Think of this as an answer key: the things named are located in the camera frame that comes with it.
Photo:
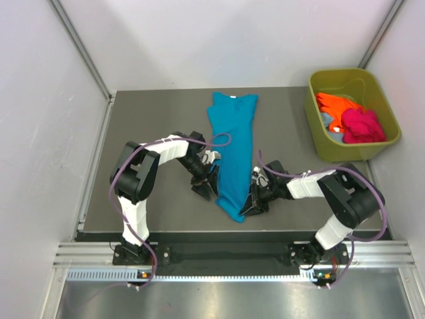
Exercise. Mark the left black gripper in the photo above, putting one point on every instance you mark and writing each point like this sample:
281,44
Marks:
203,189

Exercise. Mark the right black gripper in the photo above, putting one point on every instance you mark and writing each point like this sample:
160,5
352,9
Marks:
252,203

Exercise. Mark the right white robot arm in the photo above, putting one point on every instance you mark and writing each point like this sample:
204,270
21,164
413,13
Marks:
350,195

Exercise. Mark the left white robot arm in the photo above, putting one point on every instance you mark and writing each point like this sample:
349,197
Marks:
133,180

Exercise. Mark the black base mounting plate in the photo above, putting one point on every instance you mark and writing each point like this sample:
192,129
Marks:
290,254

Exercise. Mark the grey blue t shirt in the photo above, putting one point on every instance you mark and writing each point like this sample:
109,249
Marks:
336,134

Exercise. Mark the olive green plastic bin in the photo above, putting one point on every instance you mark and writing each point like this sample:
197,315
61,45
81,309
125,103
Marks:
361,87

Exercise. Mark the orange t shirt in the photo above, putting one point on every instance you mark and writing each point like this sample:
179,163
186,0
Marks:
336,106

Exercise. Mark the magenta t shirt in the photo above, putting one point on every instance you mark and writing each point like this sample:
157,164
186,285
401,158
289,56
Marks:
362,128

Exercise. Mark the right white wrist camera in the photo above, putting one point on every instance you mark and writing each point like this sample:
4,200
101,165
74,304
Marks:
258,177

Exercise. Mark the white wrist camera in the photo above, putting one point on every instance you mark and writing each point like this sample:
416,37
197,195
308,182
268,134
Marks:
209,157
258,177

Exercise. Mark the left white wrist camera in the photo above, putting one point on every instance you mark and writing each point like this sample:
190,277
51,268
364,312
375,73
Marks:
209,157

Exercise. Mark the grey slotted cable duct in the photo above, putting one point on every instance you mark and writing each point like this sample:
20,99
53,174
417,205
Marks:
139,276

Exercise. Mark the aluminium frame rail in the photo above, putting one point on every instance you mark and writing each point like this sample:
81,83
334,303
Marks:
379,254

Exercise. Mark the left corner aluminium post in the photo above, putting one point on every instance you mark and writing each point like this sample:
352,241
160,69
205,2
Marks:
81,49

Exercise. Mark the corner aluminium post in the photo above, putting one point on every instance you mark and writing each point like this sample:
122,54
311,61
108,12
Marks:
384,27
81,49

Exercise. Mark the right corner aluminium post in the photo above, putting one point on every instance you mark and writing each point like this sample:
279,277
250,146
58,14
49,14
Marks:
384,27

